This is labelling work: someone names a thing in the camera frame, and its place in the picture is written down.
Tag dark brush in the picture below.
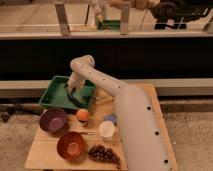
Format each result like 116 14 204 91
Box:
66 88 83 108

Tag orange brown bowl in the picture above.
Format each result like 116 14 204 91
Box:
57 131 86 161

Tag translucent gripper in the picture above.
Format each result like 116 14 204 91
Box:
67 73 85 93

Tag metal spoon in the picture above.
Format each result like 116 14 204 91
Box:
79 132 94 135

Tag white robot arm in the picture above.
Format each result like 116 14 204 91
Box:
68 55 172 171

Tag wooden board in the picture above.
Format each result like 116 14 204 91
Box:
25 84 178 171

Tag bunch of dark grapes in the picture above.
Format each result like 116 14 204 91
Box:
88 144 121 169

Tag white paper cup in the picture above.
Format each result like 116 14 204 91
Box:
98 120 115 139

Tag yellow handled tool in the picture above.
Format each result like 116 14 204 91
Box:
94 96 113 105

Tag orange fruit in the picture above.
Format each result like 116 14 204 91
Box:
76 109 90 122

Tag purple bowl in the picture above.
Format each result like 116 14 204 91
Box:
39 108 67 133

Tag green plastic tray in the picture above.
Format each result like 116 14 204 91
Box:
39 75 96 112

